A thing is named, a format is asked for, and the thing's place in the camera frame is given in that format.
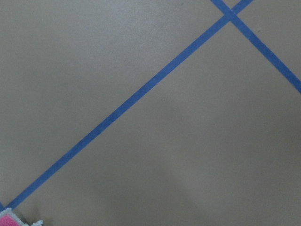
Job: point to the pink and grey towel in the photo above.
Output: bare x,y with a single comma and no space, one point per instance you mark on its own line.
8,218

